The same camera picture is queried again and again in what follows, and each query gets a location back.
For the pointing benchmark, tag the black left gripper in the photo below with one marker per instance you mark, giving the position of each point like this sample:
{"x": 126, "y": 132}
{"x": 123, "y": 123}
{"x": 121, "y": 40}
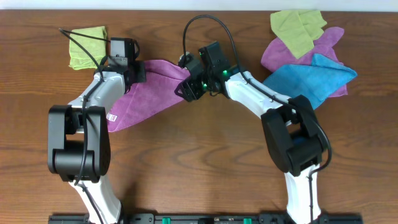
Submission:
{"x": 142, "y": 71}

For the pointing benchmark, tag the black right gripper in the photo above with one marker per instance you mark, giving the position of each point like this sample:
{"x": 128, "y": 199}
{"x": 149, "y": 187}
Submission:
{"x": 190, "y": 91}

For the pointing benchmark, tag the purple cloth with label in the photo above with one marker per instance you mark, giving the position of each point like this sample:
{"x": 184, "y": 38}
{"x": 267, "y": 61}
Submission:
{"x": 149, "y": 98}

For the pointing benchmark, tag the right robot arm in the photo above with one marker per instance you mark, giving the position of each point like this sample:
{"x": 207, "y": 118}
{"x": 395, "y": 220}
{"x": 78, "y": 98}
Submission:
{"x": 294, "y": 138}

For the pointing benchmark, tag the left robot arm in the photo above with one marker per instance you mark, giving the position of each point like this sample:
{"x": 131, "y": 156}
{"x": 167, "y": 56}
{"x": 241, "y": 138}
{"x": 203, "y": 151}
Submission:
{"x": 79, "y": 149}

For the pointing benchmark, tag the folded green cloth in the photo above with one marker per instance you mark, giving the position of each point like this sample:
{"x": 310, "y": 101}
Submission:
{"x": 97, "y": 48}

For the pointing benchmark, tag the purple cloth under pile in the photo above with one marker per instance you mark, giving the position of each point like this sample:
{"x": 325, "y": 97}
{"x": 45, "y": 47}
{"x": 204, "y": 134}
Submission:
{"x": 277, "y": 54}

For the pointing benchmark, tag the olive green cloth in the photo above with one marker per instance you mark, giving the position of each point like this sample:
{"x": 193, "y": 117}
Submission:
{"x": 298, "y": 29}

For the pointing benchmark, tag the blue cloth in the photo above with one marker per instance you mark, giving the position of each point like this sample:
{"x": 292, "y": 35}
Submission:
{"x": 316, "y": 81}

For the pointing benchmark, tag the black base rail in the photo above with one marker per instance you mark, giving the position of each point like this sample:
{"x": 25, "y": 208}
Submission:
{"x": 264, "y": 218}

